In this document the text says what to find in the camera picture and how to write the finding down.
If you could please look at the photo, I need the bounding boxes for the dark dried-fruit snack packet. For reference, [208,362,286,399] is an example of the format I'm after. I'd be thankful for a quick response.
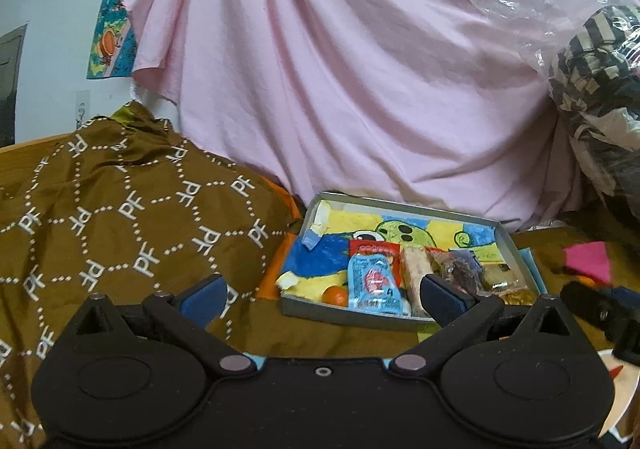
[427,249,484,295]

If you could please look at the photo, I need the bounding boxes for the clear round cookie packet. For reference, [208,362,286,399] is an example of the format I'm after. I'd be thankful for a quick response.
[482,264,526,294]

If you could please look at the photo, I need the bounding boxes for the clear rice cracker pack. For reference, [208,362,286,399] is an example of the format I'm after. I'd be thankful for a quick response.
[400,247,434,317]

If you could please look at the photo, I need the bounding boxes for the blue snack packet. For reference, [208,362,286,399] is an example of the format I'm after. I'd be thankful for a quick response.
[347,254,404,316]

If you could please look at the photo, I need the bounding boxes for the red square snack packet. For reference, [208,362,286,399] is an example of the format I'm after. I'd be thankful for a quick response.
[349,239,402,287]

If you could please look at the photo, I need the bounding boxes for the orange jelly cup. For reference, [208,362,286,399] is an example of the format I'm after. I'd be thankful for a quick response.
[321,285,348,307]

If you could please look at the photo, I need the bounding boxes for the yellow snack bar box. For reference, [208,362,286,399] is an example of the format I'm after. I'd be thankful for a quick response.
[459,250,483,273]

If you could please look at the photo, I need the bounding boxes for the gold foil candy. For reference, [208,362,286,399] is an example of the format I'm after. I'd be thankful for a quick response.
[499,287,537,306]

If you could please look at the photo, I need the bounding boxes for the colourful cartoon bedsheet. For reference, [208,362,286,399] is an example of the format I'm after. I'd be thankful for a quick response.
[207,178,640,449]

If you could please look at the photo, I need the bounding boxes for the grey cartoon-lined tray box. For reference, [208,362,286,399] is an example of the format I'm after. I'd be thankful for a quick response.
[276,192,546,331]

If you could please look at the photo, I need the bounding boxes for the brown PF patterned blanket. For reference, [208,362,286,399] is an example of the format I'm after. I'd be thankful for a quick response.
[1,102,267,448]

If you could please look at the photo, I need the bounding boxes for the striped clothes in bag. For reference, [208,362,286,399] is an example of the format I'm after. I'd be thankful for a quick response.
[548,5,639,229]

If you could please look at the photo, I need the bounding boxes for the pink draped sheet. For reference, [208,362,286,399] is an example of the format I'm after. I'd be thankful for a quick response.
[124,0,582,229]

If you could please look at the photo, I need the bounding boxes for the clear plastic bag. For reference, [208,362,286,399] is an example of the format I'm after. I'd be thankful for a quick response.
[471,0,639,77]

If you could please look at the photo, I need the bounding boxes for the wooden bed frame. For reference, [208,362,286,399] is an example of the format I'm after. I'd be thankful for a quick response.
[0,134,67,154]

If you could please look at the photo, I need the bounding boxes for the colourful wall poster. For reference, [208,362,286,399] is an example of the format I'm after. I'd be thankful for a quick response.
[87,0,137,79]

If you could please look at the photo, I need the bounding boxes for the grey wall panel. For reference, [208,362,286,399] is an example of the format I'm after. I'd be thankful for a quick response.
[0,25,27,148]

